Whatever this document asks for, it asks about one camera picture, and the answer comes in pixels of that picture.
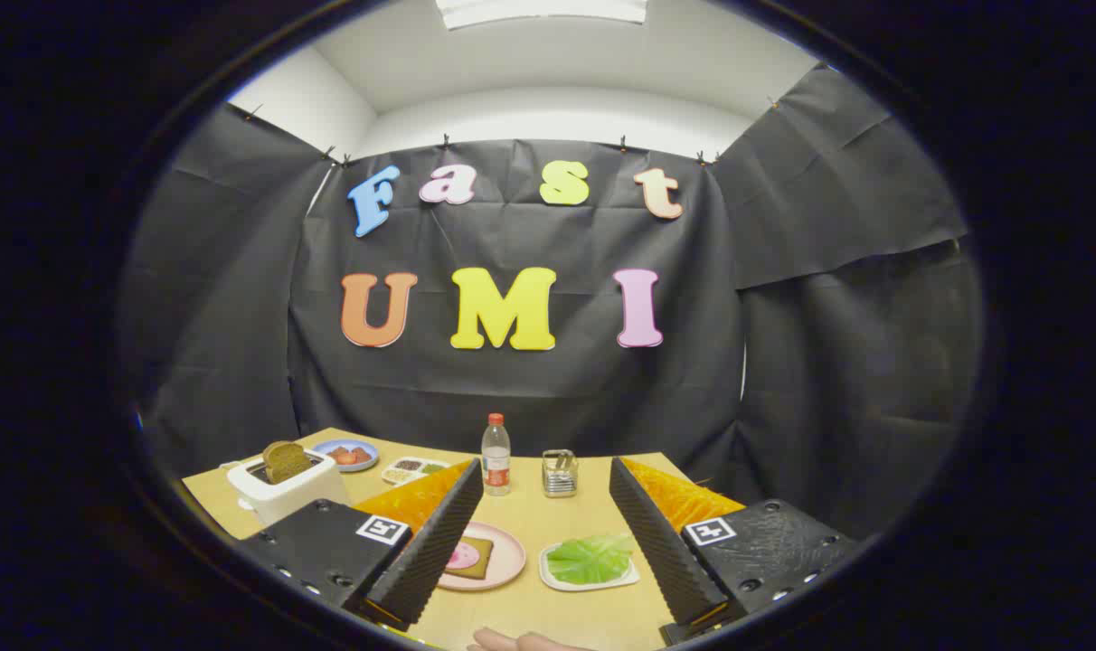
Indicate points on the blue plate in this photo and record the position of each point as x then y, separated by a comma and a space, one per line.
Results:
324, 457

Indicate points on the white toaster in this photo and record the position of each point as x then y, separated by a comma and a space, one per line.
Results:
304, 495

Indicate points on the green lettuce leaf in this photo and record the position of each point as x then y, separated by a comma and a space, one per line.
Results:
589, 559

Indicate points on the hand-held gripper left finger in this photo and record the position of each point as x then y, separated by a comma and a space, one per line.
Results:
439, 542

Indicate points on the ceiling light panel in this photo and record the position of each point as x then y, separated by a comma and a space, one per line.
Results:
539, 9

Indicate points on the white divided tray with grains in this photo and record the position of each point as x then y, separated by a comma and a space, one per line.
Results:
412, 470

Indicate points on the dark brown bread slice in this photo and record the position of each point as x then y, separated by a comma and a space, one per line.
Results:
286, 461

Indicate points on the red meat and tomato slices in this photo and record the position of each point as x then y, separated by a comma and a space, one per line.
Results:
349, 455

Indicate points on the clear bottle with red cap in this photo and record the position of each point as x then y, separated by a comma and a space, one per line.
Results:
496, 461

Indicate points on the pink plate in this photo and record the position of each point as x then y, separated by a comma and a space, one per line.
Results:
509, 553

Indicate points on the white square plate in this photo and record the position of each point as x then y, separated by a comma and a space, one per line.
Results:
555, 579

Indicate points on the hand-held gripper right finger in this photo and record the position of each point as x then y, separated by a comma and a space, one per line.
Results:
656, 542

